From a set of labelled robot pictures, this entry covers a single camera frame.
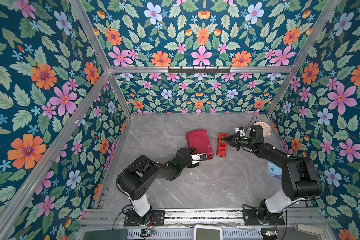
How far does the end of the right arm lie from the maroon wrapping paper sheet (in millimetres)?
134

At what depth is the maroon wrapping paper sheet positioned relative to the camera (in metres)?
0.93

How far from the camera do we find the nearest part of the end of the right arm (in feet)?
2.41
